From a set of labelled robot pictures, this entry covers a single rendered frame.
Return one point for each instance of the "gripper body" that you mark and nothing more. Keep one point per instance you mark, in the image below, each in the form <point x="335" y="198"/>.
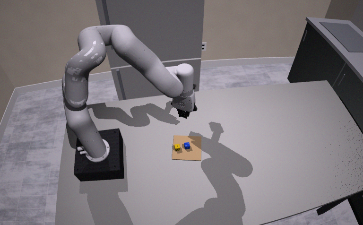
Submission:
<point x="184" y="103"/>

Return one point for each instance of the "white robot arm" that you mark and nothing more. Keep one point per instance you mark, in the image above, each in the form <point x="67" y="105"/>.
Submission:
<point x="92" y="41"/>

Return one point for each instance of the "yellow die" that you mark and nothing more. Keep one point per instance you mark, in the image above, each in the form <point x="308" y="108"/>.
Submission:
<point x="177" y="147"/>

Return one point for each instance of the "tan flat square mat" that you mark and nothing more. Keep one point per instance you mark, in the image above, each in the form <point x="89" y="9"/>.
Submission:
<point x="194" y="153"/>

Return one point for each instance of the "blue die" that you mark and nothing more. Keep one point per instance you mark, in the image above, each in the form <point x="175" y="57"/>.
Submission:
<point x="187" y="145"/>

